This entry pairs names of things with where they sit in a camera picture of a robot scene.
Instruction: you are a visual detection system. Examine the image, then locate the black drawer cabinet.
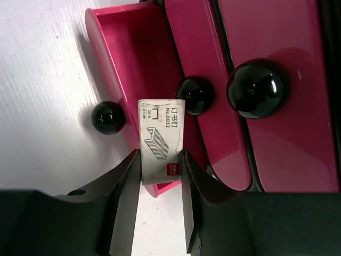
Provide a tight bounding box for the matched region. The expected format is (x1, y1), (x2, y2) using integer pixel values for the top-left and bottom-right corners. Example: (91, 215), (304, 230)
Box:
(318, 1), (340, 179)

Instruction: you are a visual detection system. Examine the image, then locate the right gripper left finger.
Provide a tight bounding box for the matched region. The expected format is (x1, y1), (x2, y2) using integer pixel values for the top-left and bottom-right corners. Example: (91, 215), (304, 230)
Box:
(1, 150), (141, 255)

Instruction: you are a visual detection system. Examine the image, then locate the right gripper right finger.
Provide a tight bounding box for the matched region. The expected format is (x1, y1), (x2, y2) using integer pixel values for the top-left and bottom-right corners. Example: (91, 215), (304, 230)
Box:
(180, 151), (340, 255)

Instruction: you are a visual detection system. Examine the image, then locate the white staples box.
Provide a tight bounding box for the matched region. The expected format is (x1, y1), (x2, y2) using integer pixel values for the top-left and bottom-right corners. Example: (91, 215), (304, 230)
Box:
(138, 99), (185, 185)

